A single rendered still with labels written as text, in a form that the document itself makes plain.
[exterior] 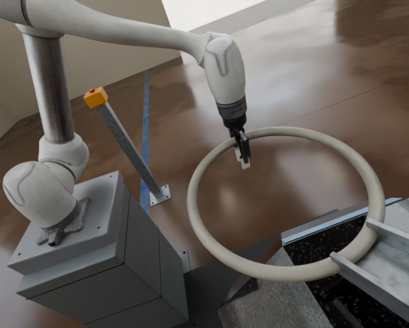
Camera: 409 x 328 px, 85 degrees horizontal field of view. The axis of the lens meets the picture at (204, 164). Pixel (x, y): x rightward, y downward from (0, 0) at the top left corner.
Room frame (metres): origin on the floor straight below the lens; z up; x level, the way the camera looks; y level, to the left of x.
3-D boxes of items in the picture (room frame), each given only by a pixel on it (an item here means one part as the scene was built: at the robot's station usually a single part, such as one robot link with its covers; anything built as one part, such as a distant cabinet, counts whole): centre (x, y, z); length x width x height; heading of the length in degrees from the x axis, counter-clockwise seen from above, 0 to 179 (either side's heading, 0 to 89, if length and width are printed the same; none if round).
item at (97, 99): (1.64, 0.51, 0.54); 0.20 x 0.20 x 1.09; 1
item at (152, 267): (0.72, 0.61, 0.40); 0.50 x 0.50 x 0.80; 88
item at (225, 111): (0.62, -0.15, 1.12); 0.09 x 0.09 x 0.06
